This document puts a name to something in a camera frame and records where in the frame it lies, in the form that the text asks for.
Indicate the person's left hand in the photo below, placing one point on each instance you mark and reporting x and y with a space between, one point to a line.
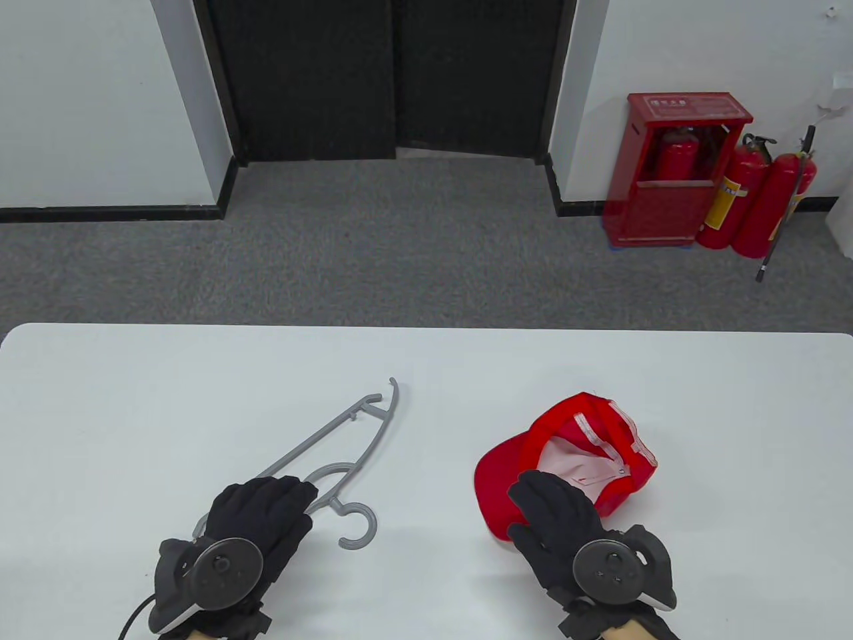
266 513

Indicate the person's right hand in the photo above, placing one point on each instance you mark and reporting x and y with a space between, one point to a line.
553 520

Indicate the red baseball cap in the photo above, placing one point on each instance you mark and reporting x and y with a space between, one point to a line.
503 480

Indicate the gray hanger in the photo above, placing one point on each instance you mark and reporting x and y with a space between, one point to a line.
326 472

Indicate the person's right forearm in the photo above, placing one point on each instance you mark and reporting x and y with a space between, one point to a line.
630 630

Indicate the person's left forearm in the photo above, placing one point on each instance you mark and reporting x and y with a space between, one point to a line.
203 634

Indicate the black left hand controller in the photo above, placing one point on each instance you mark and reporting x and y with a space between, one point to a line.
223 573

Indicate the black hand controller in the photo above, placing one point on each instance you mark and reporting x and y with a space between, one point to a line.
613 570
223 573

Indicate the black right hand controller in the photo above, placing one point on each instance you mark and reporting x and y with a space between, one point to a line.
613 570

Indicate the red fire extinguisher cabinet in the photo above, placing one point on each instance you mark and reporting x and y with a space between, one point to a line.
660 213

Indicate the yellow label red fire extinguisher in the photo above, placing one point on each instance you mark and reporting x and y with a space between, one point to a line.
733 193

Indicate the black door leaf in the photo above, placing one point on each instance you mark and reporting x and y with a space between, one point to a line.
473 73
306 80

